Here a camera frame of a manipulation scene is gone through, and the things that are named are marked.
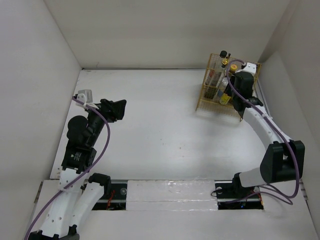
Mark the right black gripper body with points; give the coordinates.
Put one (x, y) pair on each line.
(231, 93)

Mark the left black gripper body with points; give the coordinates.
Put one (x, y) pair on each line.
(107, 114)

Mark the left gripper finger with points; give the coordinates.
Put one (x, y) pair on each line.
(117, 114)
(118, 105)

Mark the gold spout oil bottle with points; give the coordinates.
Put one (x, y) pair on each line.
(221, 70)

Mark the black cap vinegar bottle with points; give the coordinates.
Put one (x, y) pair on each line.
(211, 89)

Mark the small yellow label bottle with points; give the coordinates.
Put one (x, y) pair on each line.
(224, 99)

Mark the yellow cap sauce bottle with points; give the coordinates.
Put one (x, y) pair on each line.
(232, 69)

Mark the silver lid shaker blue label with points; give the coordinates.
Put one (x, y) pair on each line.
(222, 86)

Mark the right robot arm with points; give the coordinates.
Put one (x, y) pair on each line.
(282, 165)

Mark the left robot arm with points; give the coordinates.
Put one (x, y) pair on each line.
(88, 138)

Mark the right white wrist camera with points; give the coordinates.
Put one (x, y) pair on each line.
(249, 67)

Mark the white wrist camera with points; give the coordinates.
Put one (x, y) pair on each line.
(84, 97)
(249, 67)

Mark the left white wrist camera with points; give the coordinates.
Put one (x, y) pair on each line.
(84, 97)

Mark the yellow wire basket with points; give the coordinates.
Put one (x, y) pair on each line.
(245, 86)

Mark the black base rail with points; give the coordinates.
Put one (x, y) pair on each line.
(201, 195)

